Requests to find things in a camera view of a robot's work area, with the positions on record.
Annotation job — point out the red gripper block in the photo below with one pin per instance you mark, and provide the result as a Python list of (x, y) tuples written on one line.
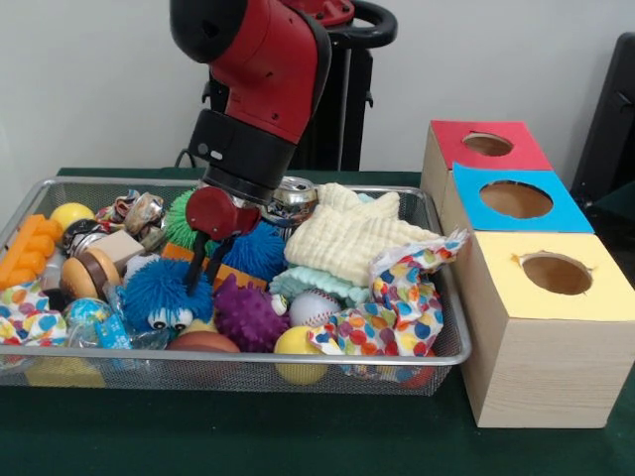
[(213, 215)]

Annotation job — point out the blue spiky ball with eyes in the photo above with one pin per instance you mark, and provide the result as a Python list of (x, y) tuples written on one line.
[(159, 292)]

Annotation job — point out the mint waffle cloth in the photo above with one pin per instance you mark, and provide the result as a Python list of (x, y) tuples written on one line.
[(317, 283)]

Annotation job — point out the cream waffle cloth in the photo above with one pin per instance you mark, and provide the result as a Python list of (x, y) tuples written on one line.
[(347, 238)]

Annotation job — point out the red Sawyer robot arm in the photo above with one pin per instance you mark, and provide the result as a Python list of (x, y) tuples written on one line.
[(268, 74)]

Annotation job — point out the shallow silver mesh bin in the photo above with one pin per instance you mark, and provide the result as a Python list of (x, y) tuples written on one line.
[(198, 378)]

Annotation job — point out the wooden box with three holes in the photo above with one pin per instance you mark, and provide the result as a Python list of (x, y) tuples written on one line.
[(541, 377)]

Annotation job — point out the purple spiky toy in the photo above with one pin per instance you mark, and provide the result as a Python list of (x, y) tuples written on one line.
[(248, 317)]

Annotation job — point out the white baseball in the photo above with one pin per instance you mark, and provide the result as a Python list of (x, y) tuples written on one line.
[(315, 307)]

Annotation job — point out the toy burger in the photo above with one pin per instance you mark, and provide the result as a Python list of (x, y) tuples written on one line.
[(87, 275)]

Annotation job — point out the dark green table cloth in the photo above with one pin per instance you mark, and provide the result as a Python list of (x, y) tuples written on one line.
[(248, 436), (620, 198)]

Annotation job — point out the orange studded toy block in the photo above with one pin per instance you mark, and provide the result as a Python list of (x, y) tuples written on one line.
[(25, 253)]

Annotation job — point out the polka dot paper napkin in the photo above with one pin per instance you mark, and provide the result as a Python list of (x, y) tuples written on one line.
[(402, 307), (25, 312)]

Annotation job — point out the black stand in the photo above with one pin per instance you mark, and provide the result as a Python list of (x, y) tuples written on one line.
[(610, 124)]

